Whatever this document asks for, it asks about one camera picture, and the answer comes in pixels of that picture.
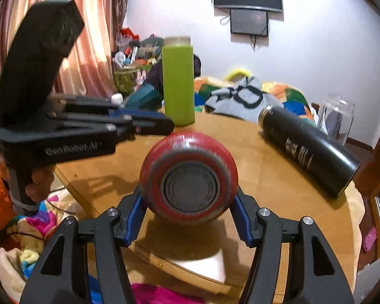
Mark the red thermos flask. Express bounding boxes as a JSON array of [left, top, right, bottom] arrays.
[[139, 132, 239, 224]]

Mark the person's left hand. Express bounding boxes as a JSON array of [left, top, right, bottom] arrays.
[[0, 153, 56, 204]]

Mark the green woven basket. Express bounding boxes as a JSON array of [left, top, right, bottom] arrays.
[[113, 65, 151, 97]]

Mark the dark purple garment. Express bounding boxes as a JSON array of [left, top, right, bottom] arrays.
[[142, 53, 202, 98]]

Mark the green water bottle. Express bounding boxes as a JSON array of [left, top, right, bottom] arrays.
[[161, 36, 195, 126]]

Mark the pink striped curtain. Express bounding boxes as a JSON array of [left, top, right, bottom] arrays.
[[0, 0, 127, 98]]

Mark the black thermos bottle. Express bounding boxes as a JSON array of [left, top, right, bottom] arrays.
[[258, 106, 360, 198]]

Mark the clear glass jar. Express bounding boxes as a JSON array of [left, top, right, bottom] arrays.
[[317, 93, 356, 145]]

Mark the small dark wall screen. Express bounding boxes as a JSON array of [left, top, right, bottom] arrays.
[[230, 9, 268, 37]]

